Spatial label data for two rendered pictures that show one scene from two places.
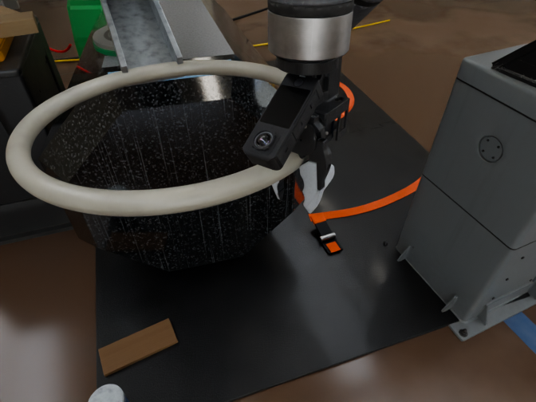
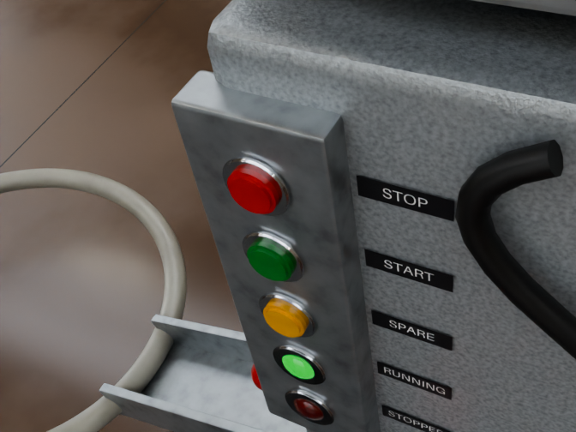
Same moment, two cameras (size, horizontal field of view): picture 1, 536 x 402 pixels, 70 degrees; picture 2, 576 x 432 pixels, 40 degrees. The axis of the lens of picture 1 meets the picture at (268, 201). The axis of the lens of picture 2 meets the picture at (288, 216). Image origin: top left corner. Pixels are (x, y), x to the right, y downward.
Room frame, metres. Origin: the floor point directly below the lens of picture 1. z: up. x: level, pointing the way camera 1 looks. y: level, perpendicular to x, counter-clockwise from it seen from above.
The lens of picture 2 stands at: (1.36, 0.13, 1.77)
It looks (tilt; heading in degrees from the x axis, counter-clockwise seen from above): 46 degrees down; 150
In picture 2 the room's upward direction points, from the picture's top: 12 degrees counter-clockwise
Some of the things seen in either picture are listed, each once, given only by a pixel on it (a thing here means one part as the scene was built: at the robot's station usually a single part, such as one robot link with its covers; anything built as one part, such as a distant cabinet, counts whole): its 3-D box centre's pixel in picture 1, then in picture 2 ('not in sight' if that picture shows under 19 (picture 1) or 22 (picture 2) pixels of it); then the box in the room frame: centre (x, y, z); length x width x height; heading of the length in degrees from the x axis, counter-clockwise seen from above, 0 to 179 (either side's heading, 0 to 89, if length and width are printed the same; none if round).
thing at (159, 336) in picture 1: (138, 345); not in sight; (0.62, 0.45, 0.02); 0.25 x 0.10 x 0.01; 118
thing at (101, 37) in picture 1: (131, 34); not in sight; (1.14, 0.40, 0.89); 0.21 x 0.21 x 0.01
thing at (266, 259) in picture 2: not in sight; (272, 259); (1.13, 0.25, 1.47); 0.03 x 0.01 x 0.03; 23
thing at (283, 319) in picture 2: not in sight; (285, 317); (1.13, 0.25, 1.41); 0.03 x 0.01 x 0.03; 23
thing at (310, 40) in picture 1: (306, 32); not in sight; (0.43, -0.04, 1.14); 0.10 x 0.09 x 0.05; 52
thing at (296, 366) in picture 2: not in sight; (300, 363); (1.13, 0.25, 1.36); 0.02 x 0.01 x 0.02; 23
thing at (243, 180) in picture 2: not in sight; (255, 189); (1.13, 0.25, 1.52); 0.03 x 0.01 x 0.03; 23
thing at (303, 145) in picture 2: not in sight; (299, 296); (1.12, 0.27, 1.41); 0.08 x 0.03 x 0.28; 23
